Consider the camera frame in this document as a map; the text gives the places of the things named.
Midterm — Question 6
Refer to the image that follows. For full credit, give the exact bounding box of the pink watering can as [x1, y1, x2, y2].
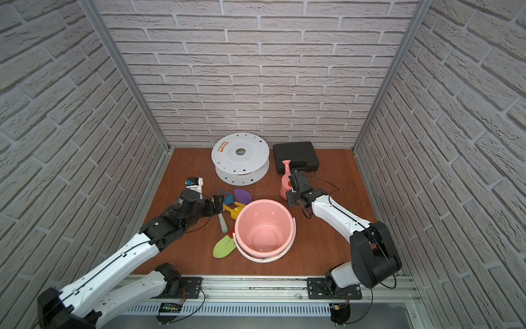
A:
[280, 160, 292, 200]

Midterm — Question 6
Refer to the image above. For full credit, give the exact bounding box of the grey-blue toy trowel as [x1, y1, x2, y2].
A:
[212, 195, 229, 233]

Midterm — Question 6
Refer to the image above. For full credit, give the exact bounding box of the yellow toy shovel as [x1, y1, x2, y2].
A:
[223, 202, 245, 220]

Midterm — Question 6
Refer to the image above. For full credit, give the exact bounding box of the green toy spade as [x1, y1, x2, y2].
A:
[212, 235, 236, 259]

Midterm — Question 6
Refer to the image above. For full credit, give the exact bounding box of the pink plastic bucket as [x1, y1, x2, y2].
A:
[233, 200, 297, 264]

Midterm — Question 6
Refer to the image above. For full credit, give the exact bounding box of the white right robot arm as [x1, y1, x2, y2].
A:
[286, 171, 402, 296]

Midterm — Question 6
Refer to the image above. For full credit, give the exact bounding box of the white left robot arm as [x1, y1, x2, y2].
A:
[36, 189, 224, 328]

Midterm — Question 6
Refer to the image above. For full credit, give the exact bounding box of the black tool case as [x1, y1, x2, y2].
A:
[273, 141, 320, 175]

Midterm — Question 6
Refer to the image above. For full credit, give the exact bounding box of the blue toy rake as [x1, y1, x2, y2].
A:
[221, 190, 235, 206]

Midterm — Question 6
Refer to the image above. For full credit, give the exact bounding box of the purple toy trowel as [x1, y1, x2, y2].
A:
[234, 189, 253, 205]

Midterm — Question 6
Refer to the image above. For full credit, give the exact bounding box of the white cable spool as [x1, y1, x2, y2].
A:
[211, 132, 270, 186]

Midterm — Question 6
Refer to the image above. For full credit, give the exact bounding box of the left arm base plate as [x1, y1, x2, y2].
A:
[156, 276, 203, 300]

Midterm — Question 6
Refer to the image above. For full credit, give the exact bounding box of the aluminium mounting rail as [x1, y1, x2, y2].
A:
[81, 274, 424, 317]

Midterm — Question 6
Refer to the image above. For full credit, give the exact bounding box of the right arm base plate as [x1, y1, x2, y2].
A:
[306, 277, 362, 300]

